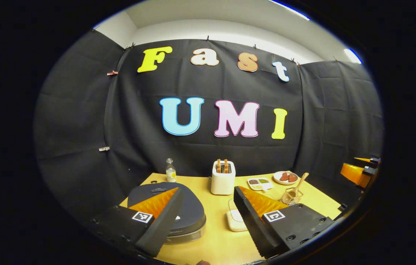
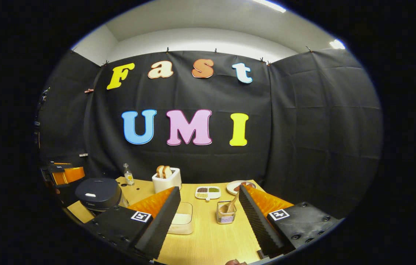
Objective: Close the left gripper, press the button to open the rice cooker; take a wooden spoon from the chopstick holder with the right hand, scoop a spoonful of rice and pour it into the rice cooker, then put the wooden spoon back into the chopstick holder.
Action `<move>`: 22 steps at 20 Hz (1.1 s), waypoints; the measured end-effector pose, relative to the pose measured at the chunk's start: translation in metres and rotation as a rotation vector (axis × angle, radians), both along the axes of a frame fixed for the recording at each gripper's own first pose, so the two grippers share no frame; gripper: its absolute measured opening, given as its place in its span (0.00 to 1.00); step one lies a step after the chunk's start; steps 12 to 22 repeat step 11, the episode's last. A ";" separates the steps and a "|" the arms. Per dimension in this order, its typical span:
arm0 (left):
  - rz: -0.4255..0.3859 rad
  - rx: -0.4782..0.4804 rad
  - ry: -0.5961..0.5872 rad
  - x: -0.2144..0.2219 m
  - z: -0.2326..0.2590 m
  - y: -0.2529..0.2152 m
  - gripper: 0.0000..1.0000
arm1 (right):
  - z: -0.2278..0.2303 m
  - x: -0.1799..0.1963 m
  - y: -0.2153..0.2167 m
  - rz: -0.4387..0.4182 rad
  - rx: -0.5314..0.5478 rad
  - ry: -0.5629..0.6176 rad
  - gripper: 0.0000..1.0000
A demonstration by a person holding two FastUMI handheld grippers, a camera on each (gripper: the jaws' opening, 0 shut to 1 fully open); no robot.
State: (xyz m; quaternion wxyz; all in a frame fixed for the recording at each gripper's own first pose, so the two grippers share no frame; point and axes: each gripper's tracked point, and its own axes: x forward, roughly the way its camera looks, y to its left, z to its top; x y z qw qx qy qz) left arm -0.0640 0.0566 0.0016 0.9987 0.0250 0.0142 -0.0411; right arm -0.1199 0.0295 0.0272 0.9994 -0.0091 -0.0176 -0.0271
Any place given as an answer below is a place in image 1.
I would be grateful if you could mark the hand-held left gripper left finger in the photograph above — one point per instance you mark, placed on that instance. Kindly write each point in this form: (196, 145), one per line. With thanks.
(163, 221)

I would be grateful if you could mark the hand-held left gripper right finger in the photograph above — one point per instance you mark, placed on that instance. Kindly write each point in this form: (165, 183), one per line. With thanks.
(250, 221)

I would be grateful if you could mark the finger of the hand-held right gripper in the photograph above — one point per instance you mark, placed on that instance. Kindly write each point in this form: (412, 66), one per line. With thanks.
(363, 159)
(353, 173)

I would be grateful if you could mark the white rice box clear lid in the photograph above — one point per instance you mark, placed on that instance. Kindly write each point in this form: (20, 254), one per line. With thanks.
(235, 219)

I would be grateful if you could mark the dark grey rice cooker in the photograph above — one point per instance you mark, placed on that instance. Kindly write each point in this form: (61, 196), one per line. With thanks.
(189, 217)

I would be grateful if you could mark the wooden spoon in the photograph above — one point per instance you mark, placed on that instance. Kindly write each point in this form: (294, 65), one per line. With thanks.
(299, 184)

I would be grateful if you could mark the white divided dish of beans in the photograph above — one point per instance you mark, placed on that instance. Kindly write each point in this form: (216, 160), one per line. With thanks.
(260, 183)

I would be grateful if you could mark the small glass bottle yellow label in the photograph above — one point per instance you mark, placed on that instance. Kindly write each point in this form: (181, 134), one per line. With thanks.
(171, 175)

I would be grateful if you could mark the white toaster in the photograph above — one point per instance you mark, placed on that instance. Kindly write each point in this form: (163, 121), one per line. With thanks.
(222, 182)

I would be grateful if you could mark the white round plate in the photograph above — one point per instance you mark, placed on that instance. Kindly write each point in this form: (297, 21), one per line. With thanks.
(277, 180)

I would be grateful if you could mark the red meat slice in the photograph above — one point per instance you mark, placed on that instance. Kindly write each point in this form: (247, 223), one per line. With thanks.
(292, 178)
(285, 176)

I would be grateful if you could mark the toasted bread slice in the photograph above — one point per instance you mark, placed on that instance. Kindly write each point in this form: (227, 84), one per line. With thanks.
(226, 165)
(219, 165)

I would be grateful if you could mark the black backdrop cloth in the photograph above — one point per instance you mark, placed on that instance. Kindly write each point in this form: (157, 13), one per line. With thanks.
(230, 154)

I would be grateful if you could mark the copper backdrop clip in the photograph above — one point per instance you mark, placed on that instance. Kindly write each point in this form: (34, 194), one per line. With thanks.
(112, 73)

